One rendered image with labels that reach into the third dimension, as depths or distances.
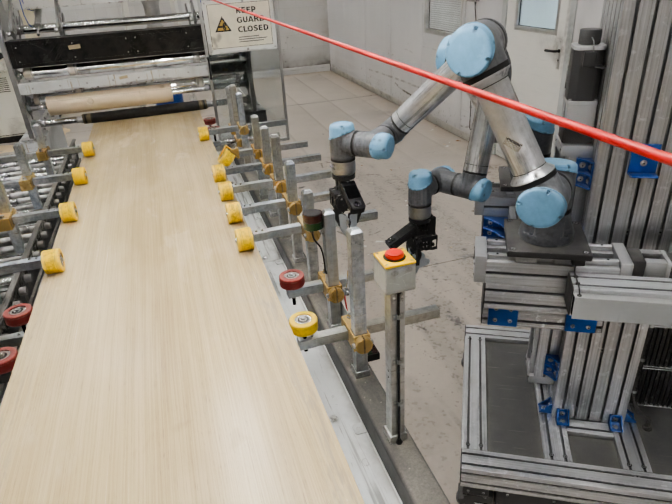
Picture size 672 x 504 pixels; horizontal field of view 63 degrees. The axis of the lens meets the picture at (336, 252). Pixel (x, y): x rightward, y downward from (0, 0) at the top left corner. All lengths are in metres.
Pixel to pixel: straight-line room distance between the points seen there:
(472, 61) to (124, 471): 1.17
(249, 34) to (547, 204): 2.94
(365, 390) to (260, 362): 0.35
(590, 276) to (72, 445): 1.37
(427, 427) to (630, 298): 1.16
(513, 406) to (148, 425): 1.46
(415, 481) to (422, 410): 1.19
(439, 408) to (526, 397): 0.41
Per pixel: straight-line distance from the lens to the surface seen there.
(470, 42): 1.39
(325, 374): 1.78
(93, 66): 4.08
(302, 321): 1.52
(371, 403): 1.56
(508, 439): 2.19
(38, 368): 1.62
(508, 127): 1.43
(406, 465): 1.42
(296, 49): 10.64
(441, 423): 2.51
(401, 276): 1.15
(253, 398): 1.31
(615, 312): 1.64
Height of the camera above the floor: 1.77
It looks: 28 degrees down
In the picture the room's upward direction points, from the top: 4 degrees counter-clockwise
